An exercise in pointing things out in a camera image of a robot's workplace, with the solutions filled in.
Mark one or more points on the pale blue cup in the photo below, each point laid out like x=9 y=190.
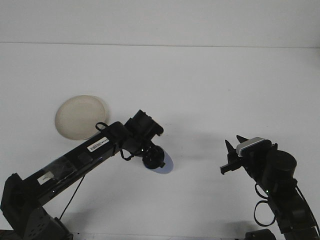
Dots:
x=168 y=165

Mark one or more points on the pale round plate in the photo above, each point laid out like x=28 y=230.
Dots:
x=77 y=115

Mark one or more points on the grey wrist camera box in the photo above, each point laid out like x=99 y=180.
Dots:
x=250 y=147

